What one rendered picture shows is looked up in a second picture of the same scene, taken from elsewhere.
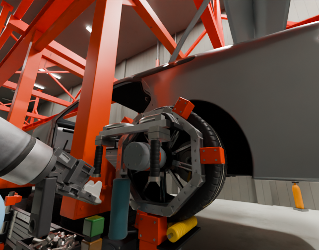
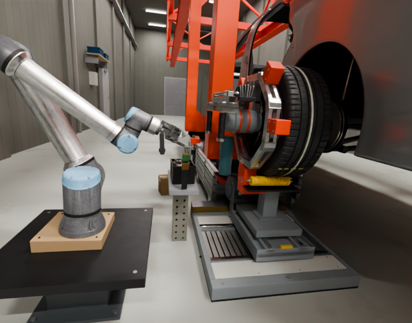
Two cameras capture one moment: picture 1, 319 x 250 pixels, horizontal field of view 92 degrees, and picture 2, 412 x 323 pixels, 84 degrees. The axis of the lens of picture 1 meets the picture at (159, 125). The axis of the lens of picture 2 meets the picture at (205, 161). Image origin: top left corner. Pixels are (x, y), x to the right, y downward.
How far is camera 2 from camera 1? 0.86 m
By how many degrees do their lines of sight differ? 54
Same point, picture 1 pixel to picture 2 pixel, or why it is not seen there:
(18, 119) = (193, 70)
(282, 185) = not seen: outside the picture
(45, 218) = (161, 148)
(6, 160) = (144, 127)
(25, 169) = (150, 130)
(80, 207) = (210, 152)
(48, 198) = (161, 141)
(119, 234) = (222, 172)
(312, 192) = not seen: outside the picture
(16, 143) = (145, 120)
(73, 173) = (170, 132)
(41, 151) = (154, 123)
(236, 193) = not seen: outside the picture
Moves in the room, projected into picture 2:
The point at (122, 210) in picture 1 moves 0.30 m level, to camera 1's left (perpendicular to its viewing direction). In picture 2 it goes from (224, 157) to (194, 149)
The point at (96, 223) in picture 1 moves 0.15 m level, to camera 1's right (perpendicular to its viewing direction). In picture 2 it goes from (184, 156) to (203, 161)
